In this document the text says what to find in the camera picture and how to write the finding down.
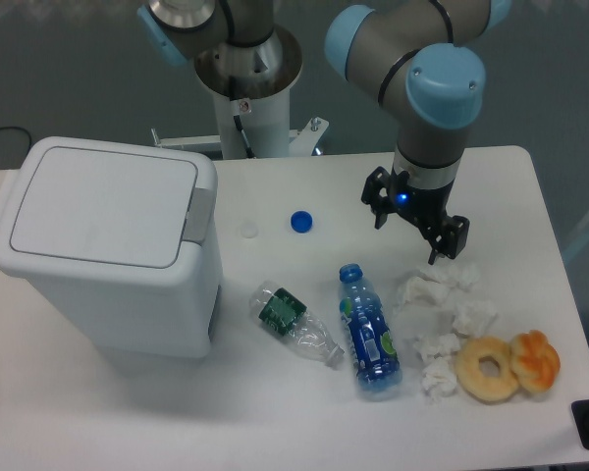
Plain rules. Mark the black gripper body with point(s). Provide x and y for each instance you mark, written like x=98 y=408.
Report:
x=426 y=209

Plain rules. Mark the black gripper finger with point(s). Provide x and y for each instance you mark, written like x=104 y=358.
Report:
x=448 y=238
x=375 y=196

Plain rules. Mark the white plastic trash can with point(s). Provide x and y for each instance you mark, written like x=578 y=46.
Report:
x=120 y=239

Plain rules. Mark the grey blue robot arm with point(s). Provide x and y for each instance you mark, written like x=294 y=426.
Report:
x=413 y=62

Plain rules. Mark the crumpled white tissue top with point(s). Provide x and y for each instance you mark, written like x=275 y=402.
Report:
x=432 y=285

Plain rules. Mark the crumpled white tissue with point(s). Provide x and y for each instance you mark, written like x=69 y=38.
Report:
x=432 y=285
x=473 y=318
x=438 y=376

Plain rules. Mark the blue bottle cap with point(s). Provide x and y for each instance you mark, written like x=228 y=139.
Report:
x=301 y=221

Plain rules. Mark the crumpled white tissue middle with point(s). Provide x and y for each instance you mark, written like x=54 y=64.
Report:
x=473 y=318

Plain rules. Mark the white bottle cap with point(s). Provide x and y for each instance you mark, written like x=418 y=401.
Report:
x=249 y=229

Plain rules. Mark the blue plastic bottle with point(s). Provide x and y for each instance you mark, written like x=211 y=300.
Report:
x=376 y=364

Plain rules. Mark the crumpled white tissue bottom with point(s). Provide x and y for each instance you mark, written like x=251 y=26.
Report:
x=438 y=376

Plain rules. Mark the orange glazed bread roll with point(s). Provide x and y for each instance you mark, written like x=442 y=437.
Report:
x=534 y=361

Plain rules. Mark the clear bottle green label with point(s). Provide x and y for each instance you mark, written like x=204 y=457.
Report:
x=294 y=325

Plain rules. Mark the plain ring donut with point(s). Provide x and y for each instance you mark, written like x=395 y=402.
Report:
x=482 y=367

